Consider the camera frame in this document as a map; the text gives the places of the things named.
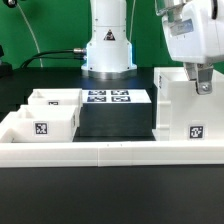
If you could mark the white marker tag sheet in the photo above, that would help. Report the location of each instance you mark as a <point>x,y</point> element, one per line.
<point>115,96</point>

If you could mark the white front drawer tray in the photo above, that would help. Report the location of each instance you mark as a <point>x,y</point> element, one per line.
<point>43,123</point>

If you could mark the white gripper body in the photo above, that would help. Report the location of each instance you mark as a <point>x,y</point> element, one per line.
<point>193,29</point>

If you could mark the white drawer cabinet box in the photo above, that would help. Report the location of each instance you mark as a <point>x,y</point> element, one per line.
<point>183,114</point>

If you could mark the black device at left edge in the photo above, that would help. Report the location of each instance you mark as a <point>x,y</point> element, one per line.
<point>5,67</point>

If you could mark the white U-shaped fence wall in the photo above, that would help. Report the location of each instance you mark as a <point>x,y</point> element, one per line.
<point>106,154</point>

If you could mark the white rear drawer tray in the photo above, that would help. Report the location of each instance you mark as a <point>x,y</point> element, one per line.
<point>56,98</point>

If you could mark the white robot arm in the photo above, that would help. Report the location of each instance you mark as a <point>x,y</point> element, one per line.
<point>109,52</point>

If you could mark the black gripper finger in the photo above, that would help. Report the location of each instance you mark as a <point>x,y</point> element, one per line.
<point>201,74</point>

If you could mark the white drawer tray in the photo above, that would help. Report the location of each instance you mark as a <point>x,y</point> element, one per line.
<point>56,98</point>
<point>43,123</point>

